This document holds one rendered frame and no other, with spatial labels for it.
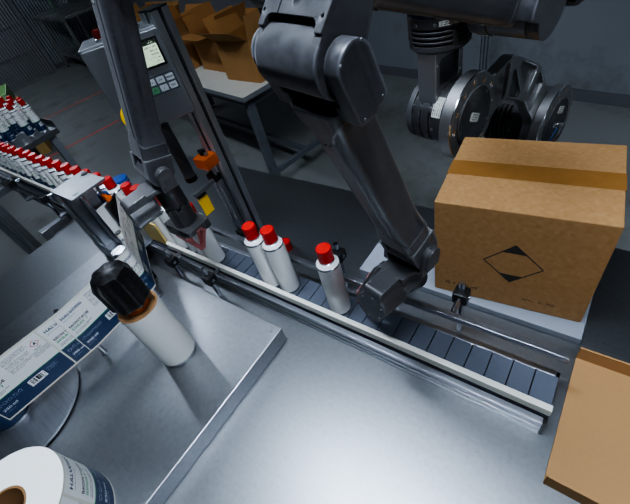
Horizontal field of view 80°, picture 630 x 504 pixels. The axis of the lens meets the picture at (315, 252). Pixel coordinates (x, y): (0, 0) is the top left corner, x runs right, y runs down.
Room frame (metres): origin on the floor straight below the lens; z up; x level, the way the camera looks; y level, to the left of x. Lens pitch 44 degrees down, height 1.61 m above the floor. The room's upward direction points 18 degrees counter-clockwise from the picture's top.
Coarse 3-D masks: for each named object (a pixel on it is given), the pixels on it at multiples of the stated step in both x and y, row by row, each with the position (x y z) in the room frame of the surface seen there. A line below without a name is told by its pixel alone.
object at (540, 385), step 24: (240, 264) 0.82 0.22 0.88; (312, 288) 0.64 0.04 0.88; (312, 312) 0.57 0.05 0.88; (360, 312) 0.53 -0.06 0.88; (408, 336) 0.43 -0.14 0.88; (432, 336) 0.41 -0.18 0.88; (456, 360) 0.34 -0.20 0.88; (480, 360) 0.33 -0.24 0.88; (504, 360) 0.31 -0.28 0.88; (504, 384) 0.27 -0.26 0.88; (528, 384) 0.26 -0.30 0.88; (552, 384) 0.25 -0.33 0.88; (528, 408) 0.22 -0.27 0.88
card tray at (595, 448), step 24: (576, 360) 0.29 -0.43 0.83; (600, 360) 0.27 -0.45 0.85; (576, 384) 0.25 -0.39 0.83; (600, 384) 0.24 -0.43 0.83; (624, 384) 0.22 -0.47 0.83; (576, 408) 0.21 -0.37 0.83; (600, 408) 0.20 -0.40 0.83; (624, 408) 0.19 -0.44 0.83; (576, 432) 0.17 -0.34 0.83; (600, 432) 0.16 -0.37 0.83; (624, 432) 0.15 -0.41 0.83; (552, 456) 0.15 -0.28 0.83; (576, 456) 0.14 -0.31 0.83; (600, 456) 0.13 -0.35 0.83; (624, 456) 0.12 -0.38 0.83; (552, 480) 0.12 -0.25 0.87; (576, 480) 0.11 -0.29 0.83; (600, 480) 0.10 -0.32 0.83; (624, 480) 0.09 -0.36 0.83
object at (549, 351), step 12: (216, 228) 0.91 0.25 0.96; (240, 240) 0.82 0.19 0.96; (300, 264) 0.67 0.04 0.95; (312, 264) 0.64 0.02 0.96; (348, 276) 0.57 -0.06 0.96; (408, 300) 0.46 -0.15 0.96; (420, 300) 0.45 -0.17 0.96; (432, 312) 0.42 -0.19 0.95; (444, 312) 0.41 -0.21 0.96; (468, 324) 0.37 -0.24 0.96; (480, 324) 0.36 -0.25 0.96; (504, 336) 0.32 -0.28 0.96; (516, 336) 0.31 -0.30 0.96; (528, 348) 0.29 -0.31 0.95; (540, 348) 0.28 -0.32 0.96; (552, 348) 0.27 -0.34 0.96; (564, 360) 0.25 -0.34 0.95
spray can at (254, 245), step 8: (248, 224) 0.71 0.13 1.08; (248, 232) 0.69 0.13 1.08; (256, 232) 0.70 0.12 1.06; (248, 240) 0.70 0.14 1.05; (256, 240) 0.69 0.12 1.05; (248, 248) 0.69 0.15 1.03; (256, 248) 0.68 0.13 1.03; (256, 256) 0.69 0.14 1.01; (264, 256) 0.69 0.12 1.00; (256, 264) 0.69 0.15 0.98; (264, 264) 0.68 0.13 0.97; (264, 272) 0.69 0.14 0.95; (272, 272) 0.69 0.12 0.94; (264, 280) 0.69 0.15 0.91; (272, 280) 0.68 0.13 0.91
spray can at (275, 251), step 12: (264, 228) 0.68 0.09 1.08; (264, 240) 0.66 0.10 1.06; (276, 240) 0.66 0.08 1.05; (264, 252) 0.67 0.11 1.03; (276, 252) 0.65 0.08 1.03; (276, 264) 0.65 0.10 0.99; (288, 264) 0.66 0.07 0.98; (276, 276) 0.66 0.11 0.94; (288, 276) 0.65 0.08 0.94; (288, 288) 0.65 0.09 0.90
